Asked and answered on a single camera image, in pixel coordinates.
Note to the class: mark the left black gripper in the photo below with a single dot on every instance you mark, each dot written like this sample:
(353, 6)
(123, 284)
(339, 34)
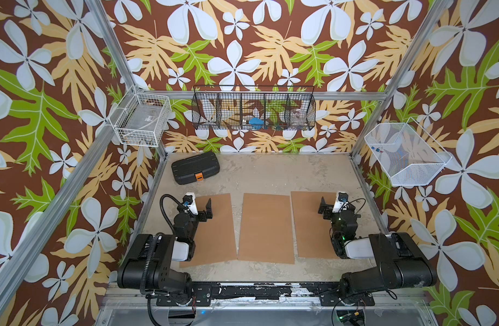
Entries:
(208, 214)

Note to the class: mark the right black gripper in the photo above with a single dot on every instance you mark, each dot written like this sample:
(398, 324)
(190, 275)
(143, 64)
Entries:
(329, 210)

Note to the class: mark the brown file bag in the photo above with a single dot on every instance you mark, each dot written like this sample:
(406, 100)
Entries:
(215, 239)
(319, 238)
(266, 229)

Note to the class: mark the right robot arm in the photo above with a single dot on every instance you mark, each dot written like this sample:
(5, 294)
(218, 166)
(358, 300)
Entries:
(399, 261)

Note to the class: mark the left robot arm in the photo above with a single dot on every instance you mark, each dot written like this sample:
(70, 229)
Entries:
(147, 265)

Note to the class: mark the white mesh basket right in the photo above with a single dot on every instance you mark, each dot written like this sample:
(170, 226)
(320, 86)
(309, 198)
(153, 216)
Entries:
(407, 153)

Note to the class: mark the blue object in basket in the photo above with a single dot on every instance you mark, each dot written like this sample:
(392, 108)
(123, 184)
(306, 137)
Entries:
(256, 123)

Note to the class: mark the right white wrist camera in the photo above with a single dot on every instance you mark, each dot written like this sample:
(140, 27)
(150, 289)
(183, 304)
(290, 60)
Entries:
(342, 200)

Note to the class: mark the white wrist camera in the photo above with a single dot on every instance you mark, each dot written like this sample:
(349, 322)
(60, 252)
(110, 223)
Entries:
(342, 200)
(189, 201)

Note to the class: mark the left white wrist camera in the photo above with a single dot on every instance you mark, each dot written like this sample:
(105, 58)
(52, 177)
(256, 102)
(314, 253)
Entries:
(189, 201)

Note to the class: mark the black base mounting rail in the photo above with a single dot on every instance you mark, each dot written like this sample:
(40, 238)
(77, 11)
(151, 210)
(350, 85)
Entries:
(206, 294)

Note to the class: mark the black wire basket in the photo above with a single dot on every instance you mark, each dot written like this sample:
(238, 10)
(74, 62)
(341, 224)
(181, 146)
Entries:
(232, 107)

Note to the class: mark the white wire basket left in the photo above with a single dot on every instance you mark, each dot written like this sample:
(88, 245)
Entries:
(140, 119)

